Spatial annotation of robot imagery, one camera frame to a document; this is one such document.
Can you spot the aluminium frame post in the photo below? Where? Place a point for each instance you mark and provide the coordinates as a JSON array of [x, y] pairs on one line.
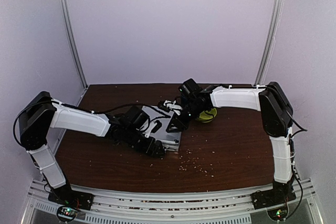
[[72, 43], [270, 42]]

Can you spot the left aluminium frame post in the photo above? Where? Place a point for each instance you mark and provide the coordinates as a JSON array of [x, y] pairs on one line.
[[72, 43]]

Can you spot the dark blue mug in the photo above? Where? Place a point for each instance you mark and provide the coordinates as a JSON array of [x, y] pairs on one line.
[[183, 100]]

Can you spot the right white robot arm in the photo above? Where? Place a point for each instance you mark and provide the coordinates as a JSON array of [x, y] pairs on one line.
[[269, 100]]

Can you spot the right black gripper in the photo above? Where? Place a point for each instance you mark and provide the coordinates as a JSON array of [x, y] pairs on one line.
[[181, 125]]

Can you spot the right aluminium frame post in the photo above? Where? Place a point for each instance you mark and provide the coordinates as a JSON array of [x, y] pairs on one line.
[[270, 42]]

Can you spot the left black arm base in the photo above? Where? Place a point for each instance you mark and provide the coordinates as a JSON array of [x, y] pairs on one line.
[[65, 195]]

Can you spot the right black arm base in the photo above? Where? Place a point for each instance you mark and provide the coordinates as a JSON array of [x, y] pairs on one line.
[[273, 197]]

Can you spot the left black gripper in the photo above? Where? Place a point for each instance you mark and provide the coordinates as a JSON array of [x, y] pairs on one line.
[[151, 150]]

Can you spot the silver aluminium poker case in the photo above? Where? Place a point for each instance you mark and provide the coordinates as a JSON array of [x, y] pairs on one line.
[[168, 119]]

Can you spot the lime green bowl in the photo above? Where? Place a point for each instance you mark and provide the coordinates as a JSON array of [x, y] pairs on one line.
[[207, 115]]

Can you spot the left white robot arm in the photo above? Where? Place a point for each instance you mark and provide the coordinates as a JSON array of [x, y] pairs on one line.
[[32, 124]]

